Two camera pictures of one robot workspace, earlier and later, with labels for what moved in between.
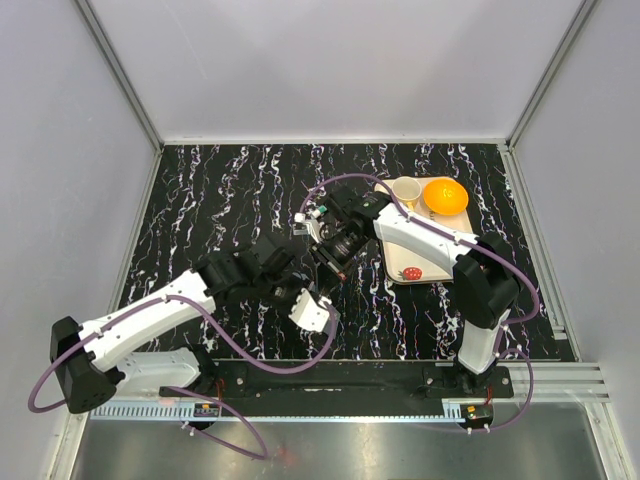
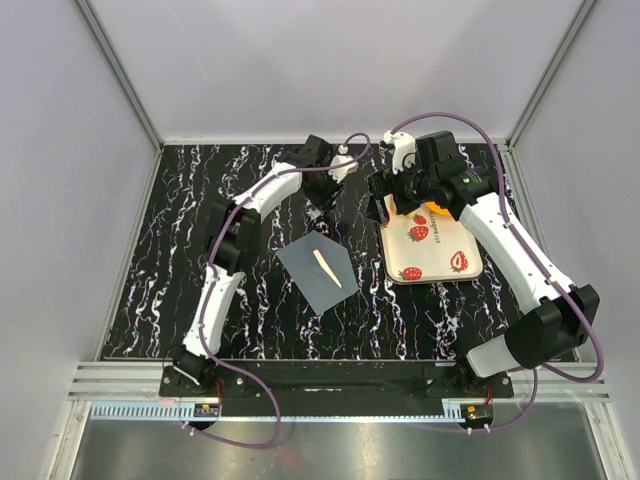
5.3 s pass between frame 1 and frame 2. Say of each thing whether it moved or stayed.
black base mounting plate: stayed
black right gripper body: moved
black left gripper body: moved
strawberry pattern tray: stayed
